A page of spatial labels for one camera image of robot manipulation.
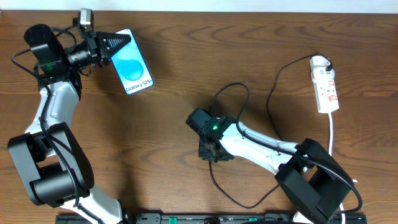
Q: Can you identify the black charger cable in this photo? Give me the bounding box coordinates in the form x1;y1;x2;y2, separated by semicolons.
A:
208;53;334;210

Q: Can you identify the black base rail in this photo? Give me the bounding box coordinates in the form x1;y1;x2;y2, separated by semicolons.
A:
55;213;368;224

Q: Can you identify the white power strip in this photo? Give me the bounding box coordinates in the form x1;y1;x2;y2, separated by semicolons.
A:
310;55;340;114

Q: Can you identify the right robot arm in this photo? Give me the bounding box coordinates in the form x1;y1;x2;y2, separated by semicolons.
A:
186;108;354;223

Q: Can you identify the blue Galaxy smartphone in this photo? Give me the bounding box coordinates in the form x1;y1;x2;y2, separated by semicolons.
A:
111;29;154;95

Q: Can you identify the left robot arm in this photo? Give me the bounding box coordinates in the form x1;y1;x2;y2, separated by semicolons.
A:
7;19;131;223

